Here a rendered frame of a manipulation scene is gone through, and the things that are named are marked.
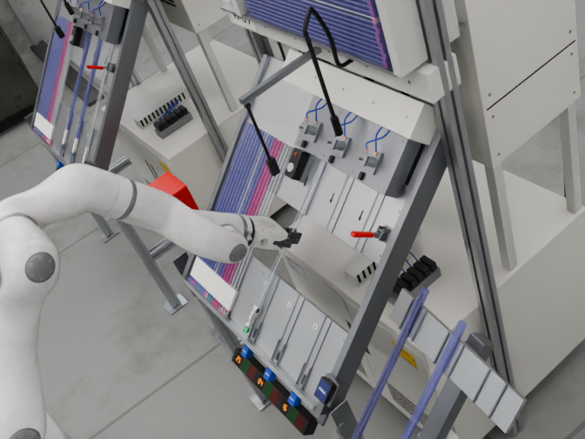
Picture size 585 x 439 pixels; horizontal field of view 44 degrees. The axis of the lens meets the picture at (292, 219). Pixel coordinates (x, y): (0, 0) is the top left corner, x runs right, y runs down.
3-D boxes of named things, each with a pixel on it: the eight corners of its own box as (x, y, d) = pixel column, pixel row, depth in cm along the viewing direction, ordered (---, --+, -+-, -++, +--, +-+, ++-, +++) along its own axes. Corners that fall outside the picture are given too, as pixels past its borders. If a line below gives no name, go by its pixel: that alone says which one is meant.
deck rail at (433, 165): (338, 414, 174) (319, 415, 170) (332, 408, 176) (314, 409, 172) (460, 137, 159) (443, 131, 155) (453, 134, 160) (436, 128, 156)
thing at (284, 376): (332, 408, 176) (311, 410, 171) (200, 282, 223) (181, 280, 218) (334, 404, 175) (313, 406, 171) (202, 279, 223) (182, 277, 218)
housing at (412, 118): (448, 151, 162) (408, 138, 152) (316, 91, 197) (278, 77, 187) (463, 118, 160) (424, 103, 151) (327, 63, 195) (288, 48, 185)
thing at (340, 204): (393, 267, 167) (379, 266, 164) (243, 167, 214) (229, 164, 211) (453, 134, 160) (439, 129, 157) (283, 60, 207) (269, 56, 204)
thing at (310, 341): (327, 405, 174) (318, 405, 172) (195, 278, 221) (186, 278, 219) (357, 335, 170) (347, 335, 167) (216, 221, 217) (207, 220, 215)
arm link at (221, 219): (251, 226, 169) (231, 207, 175) (204, 221, 160) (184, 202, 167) (238, 256, 172) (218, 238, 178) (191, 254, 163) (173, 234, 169)
